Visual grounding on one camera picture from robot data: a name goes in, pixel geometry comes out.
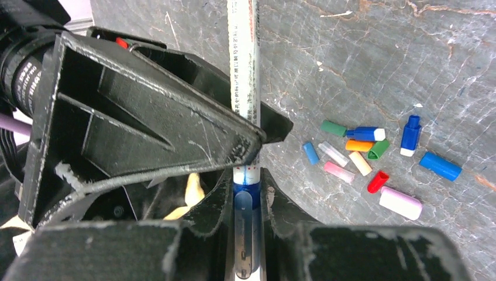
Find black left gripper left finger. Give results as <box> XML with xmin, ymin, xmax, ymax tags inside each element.
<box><xmin>1</xmin><ymin>170</ymin><xmax>234</xmax><ymax>280</ymax></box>

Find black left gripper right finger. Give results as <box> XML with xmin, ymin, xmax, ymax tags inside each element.
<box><xmin>261</xmin><ymin>169</ymin><xmax>470</xmax><ymax>280</ymax></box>

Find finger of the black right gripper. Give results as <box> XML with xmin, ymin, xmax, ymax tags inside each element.
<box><xmin>135</xmin><ymin>44</ymin><xmax>294</xmax><ymax>143</ymax></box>
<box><xmin>17</xmin><ymin>32</ymin><xmax>267</xmax><ymax>227</ymax></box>

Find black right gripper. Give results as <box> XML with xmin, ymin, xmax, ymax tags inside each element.
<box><xmin>1</xmin><ymin>23</ymin><xmax>58</xmax><ymax>183</ymax></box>

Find blue long nib marker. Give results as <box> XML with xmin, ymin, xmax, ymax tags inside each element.
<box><xmin>228</xmin><ymin>0</ymin><xmax>261</xmax><ymax>280</ymax></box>

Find pink clear pen cap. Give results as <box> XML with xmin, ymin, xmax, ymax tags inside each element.
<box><xmin>323</xmin><ymin>162</ymin><xmax>355</xmax><ymax>183</ymax></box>

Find light blue marker cap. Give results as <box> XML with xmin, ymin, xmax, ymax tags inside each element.
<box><xmin>302</xmin><ymin>142</ymin><xmax>320</xmax><ymax>165</ymax></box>

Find beige marker cap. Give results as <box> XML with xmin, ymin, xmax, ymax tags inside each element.
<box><xmin>349</xmin><ymin>151</ymin><xmax>372</xmax><ymax>176</ymax></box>

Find red marker cap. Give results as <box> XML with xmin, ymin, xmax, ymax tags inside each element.
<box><xmin>367</xmin><ymin>170</ymin><xmax>390</xmax><ymax>194</ymax></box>

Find pink highlighter cap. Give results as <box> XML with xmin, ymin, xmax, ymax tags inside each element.
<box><xmin>379</xmin><ymin>186</ymin><xmax>423</xmax><ymax>221</ymax></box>

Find orange marker cap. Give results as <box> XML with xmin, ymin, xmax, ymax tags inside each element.
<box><xmin>345</xmin><ymin>139</ymin><xmax>375</xmax><ymax>152</ymax></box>

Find green marker cap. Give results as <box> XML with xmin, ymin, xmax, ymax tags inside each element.
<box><xmin>367</xmin><ymin>139</ymin><xmax>390</xmax><ymax>160</ymax></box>
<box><xmin>320</xmin><ymin>120</ymin><xmax>347</xmax><ymax>137</ymax></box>

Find blue white marker cap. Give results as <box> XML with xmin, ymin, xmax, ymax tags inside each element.
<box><xmin>346</xmin><ymin>126</ymin><xmax>386</xmax><ymax>142</ymax></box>

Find small blue marker cap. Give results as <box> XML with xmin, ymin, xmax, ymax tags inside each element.
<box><xmin>399</xmin><ymin>115</ymin><xmax>422</xmax><ymax>157</ymax></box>

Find large blue marker cap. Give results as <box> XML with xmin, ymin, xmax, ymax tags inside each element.
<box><xmin>419</xmin><ymin>152</ymin><xmax>462</xmax><ymax>181</ymax></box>

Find black floral plush blanket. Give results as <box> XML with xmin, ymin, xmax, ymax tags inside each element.
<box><xmin>133</xmin><ymin>172</ymin><xmax>221</xmax><ymax>221</ymax></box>

